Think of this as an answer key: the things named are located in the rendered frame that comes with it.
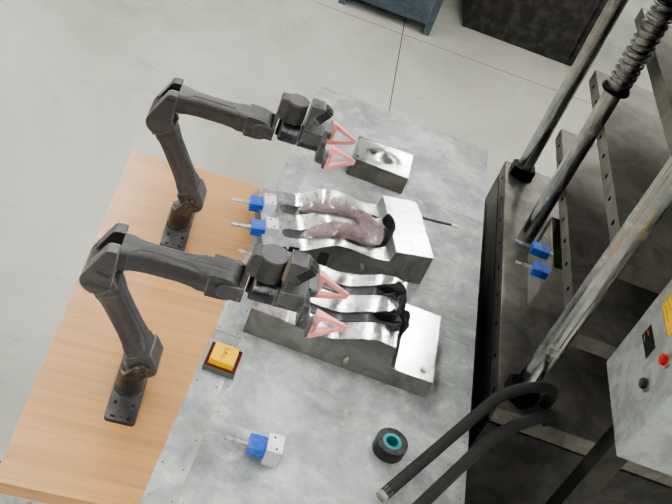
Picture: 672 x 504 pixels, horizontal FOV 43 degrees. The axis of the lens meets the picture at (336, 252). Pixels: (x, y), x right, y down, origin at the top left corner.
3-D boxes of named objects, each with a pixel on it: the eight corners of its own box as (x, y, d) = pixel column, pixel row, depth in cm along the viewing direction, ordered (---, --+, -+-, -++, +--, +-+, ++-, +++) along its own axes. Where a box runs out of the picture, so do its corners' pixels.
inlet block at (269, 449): (219, 452, 188) (224, 438, 185) (223, 434, 192) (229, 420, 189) (275, 468, 190) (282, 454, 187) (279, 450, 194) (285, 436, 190)
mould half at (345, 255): (257, 258, 240) (267, 229, 233) (253, 200, 259) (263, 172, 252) (419, 284, 254) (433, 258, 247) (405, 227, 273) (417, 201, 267)
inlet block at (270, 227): (229, 236, 239) (233, 221, 236) (229, 224, 243) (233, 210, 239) (274, 243, 243) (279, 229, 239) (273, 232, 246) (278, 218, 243)
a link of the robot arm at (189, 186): (209, 197, 237) (171, 95, 216) (205, 211, 231) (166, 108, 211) (188, 200, 238) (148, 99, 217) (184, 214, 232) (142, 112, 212)
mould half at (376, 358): (242, 331, 217) (255, 295, 209) (266, 269, 238) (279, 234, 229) (424, 397, 220) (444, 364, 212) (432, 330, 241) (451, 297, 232)
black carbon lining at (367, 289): (277, 306, 218) (287, 280, 212) (290, 268, 231) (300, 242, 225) (403, 352, 220) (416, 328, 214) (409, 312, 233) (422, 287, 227)
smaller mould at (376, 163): (345, 173, 286) (352, 157, 281) (352, 151, 297) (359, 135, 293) (401, 194, 287) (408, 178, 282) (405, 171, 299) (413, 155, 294)
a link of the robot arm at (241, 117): (275, 107, 219) (159, 71, 214) (272, 125, 212) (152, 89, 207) (263, 145, 226) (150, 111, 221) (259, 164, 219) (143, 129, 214)
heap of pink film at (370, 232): (301, 242, 242) (309, 221, 237) (297, 202, 255) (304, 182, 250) (386, 256, 250) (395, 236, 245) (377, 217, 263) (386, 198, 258)
